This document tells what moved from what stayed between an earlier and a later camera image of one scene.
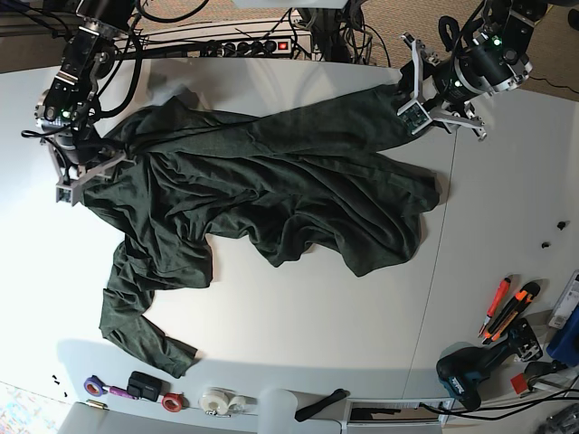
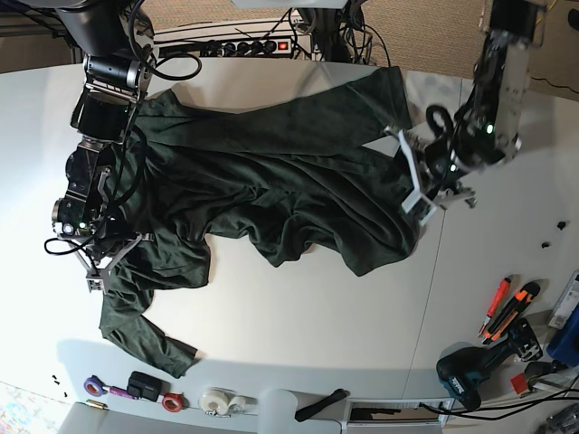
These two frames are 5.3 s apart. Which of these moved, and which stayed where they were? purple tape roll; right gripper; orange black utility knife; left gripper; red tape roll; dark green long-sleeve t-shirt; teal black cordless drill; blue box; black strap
Moved: dark green long-sleeve t-shirt; right gripper; left gripper
Stayed: red tape roll; blue box; black strap; orange black utility knife; purple tape roll; teal black cordless drill
